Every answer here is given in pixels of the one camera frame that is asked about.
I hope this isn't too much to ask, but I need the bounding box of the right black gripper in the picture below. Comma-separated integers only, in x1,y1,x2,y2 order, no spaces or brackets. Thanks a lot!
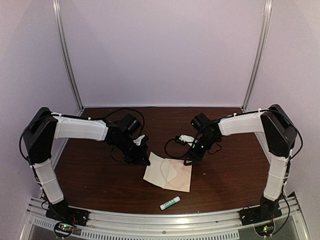
184,134,219,166

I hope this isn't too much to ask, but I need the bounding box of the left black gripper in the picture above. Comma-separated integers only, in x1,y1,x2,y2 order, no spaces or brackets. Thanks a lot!
113,134,151,167

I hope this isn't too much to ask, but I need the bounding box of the cream letter paper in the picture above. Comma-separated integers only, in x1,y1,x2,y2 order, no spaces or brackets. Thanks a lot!
143,152,170,188

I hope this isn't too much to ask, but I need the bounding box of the beige envelope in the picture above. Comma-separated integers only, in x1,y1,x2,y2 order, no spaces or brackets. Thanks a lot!
160,158,192,193

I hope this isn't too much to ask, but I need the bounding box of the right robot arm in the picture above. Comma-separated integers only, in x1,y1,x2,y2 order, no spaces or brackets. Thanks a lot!
177,104,298,221

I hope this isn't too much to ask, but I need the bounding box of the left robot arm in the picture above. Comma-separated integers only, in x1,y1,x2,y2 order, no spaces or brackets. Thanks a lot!
19,107,151,222

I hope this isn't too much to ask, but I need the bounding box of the green white glue stick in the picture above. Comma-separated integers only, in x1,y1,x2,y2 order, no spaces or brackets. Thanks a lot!
159,196,181,211

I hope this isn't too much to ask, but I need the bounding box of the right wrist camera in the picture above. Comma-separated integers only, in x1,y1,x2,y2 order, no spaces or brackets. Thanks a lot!
174,134,195,146

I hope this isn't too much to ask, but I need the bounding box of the left black cable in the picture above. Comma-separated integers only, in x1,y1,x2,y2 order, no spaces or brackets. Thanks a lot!
18,107,146,163

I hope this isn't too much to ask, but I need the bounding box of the aluminium front rail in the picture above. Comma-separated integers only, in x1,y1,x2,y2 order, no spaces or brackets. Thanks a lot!
17,196,311,240

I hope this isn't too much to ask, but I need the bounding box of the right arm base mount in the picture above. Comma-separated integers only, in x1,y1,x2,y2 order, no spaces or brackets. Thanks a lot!
239,199,283,226

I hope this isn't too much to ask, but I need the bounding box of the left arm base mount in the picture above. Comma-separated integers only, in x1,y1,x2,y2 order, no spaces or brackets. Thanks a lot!
45,198,89,227

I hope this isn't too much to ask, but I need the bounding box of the right aluminium frame post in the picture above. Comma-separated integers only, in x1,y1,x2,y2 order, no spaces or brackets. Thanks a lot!
241,0,273,111

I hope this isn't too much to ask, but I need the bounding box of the aluminium frame post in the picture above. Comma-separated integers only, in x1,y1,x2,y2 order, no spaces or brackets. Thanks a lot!
241,0,273,111
52,0,84,112

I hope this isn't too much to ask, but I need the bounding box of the left aluminium frame post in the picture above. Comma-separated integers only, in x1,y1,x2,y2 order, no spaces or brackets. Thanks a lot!
52,0,84,112

